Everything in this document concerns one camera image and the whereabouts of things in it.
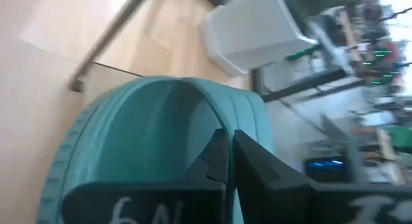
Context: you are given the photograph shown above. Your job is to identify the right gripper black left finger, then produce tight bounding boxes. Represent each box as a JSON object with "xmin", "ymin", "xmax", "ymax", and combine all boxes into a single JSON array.
[{"xmin": 62, "ymin": 129, "xmax": 231, "ymax": 224}]

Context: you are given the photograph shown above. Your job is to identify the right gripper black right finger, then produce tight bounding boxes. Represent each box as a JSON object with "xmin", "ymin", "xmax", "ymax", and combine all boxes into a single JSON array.
[{"xmin": 233, "ymin": 129, "xmax": 412, "ymax": 224}]

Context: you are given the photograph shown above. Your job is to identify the green rubber slide sandal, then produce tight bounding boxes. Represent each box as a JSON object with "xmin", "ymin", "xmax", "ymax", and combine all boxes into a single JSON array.
[{"xmin": 36, "ymin": 75, "xmax": 275, "ymax": 224}]

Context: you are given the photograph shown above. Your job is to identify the dark box with blue light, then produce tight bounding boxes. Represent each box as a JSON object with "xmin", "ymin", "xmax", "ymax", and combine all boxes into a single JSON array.
[{"xmin": 303, "ymin": 155, "xmax": 350, "ymax": 183}]

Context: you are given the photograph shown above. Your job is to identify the device with green lights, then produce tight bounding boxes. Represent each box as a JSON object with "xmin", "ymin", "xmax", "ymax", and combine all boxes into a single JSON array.
[{"xmin": 360, "ymin": 48, "xmax": 404, "ymax": 87}]

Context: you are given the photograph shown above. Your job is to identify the wooden shelf with black frame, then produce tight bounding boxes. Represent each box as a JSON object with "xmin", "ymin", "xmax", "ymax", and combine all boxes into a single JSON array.
[{"xmin": 68, "ymin": 0, "xmax": 252, "ymax": 106}]

